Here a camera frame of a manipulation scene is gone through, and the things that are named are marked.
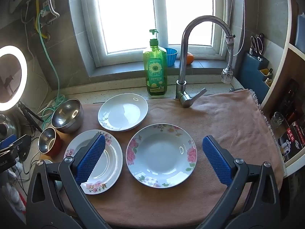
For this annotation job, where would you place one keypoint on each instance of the pale blue ceramic bowl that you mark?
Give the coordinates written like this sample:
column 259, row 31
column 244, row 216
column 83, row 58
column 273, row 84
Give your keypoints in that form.
column 59, row 185

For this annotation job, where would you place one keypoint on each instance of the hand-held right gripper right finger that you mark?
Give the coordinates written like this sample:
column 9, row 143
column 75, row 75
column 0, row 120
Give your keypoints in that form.
column 218, row 159

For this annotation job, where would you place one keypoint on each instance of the steel kitchen faucet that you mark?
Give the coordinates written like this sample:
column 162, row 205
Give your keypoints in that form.
column 182, row 59

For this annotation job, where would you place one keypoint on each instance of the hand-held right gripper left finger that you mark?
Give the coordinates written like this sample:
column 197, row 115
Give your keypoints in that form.
column 91, row 158

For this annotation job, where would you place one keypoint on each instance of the black scissors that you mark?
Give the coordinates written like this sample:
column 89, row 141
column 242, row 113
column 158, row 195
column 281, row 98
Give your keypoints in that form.
column 257, row 44

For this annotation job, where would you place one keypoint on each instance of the deep plate with large roses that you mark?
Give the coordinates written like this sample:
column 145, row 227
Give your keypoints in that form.
column 162, row 155

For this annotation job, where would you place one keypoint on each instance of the small drinking glass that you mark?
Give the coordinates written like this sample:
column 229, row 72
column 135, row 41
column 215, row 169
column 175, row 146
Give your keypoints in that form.
column 276, row 119

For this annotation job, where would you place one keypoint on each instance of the green dish soap bottle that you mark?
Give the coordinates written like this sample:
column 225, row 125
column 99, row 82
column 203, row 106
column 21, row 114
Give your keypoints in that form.
column 154, row 71

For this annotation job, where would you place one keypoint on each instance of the steel pot lid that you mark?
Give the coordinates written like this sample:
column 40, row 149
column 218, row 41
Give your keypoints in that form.
column 10, row 124

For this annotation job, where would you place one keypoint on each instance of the white shelf unit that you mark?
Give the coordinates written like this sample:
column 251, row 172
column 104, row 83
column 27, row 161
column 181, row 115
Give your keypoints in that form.
column 289, row 16

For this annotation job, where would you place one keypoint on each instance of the large steel bowl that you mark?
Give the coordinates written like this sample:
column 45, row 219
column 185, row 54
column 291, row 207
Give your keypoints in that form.
column 66, row 114

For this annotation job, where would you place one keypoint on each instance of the orange fruit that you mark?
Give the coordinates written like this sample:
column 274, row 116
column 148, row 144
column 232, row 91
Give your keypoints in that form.
column 190, row 58

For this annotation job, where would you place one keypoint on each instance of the yellow gas pipe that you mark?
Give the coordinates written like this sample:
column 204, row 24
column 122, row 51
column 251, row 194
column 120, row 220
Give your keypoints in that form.
column 37, row 21

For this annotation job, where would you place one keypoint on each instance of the plate with pale pink flowers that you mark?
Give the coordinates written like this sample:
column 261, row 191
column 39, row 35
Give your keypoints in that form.
column 112, row 157

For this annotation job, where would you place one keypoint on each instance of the dark printed box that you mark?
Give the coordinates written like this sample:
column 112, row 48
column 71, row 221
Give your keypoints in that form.
column 293, row 138

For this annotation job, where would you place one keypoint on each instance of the small red steel bowl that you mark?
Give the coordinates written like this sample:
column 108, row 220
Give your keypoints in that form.
column 48, row 143

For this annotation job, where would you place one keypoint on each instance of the blue plastic cup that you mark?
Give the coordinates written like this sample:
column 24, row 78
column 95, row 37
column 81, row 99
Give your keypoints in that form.
column 171, row 56

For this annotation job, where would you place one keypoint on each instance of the white plate with branch print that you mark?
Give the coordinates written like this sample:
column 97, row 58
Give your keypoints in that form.
column 124, row 112

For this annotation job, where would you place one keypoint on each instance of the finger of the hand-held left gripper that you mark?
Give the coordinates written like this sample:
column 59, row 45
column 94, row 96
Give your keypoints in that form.
column 8, row 141

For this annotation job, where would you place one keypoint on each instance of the black appliance on shelf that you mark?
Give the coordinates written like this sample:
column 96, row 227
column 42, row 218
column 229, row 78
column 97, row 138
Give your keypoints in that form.
column 289, row 95

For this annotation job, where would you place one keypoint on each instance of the blue knife rack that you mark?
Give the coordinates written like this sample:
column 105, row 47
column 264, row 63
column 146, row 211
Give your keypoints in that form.
column 252, row 81

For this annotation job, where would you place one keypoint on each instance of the pink towel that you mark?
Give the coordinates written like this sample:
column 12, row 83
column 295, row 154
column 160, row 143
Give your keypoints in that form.
column 226, row 114

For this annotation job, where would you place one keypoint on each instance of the white window frame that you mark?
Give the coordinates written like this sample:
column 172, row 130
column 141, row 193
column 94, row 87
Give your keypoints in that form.
column 159, row 16

